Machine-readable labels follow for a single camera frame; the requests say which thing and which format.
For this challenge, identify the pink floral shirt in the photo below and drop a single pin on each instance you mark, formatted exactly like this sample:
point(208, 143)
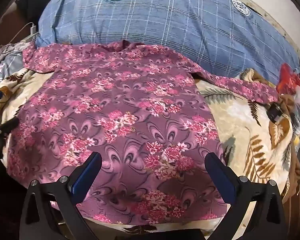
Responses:
point(115, 92)

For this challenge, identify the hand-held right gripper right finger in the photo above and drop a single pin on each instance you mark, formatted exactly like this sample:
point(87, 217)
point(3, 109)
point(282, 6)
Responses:
point(221, 177)

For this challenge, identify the red plastic bag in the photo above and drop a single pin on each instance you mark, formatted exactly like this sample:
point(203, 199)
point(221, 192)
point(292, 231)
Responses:
point(287, 77)

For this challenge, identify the cream leaf-print blanket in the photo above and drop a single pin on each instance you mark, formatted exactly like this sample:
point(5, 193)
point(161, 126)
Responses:
point(240, 120)

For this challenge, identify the blue plaid pillow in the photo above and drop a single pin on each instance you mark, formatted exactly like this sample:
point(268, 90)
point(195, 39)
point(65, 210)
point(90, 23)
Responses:
point(165, 17)

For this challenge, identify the small black device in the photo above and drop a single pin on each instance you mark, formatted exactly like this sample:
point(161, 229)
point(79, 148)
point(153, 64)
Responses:
point(275, 112)

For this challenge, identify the grey floral cloth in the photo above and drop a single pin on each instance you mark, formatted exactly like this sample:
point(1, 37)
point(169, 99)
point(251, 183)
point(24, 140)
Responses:
point(5, 55)

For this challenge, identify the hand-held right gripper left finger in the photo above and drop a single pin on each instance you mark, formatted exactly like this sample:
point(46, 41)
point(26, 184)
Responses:
point(86, 173)

